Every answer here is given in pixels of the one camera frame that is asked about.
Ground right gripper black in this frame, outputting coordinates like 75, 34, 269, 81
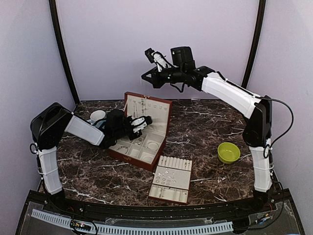
142, 66, 184, 89

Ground brown leather jewelry box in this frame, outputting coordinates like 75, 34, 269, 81
107, 92, 172, 171

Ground beige jewelry tray insert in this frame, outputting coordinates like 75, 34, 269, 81
149, 156, 193, 205

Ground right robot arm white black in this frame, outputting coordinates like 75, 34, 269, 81
141, 47, 275, 193

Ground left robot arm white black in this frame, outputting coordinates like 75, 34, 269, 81
29, 102, 152, 213

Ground silver bangle in box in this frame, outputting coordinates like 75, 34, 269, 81
146, 141, 159, 151

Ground blue ceramic mug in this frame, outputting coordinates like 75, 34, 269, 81
90, 110, 106, 124

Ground green plastic bowl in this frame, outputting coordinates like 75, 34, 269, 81
218, 142, 241, 164

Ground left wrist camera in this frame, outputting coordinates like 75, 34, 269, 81
131, 116, 153, 132

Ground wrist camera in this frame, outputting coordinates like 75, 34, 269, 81
144, 48, 173, 72
131, 116, 153, 132

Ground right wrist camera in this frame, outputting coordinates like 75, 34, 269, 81
144, 48, 173, 72

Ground grey cable duct strip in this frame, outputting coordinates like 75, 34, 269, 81
31, 210, 234, 235

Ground left black frame post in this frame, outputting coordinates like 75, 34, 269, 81
48, 0, 80, 105

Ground black frame post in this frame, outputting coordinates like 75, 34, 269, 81
48, 0, 80, 105
241, 0, 266, 89

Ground black front rail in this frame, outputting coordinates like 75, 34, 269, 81
29, 191, 278, 221

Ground right black frame post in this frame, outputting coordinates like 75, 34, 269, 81
241, 0, 266, 89

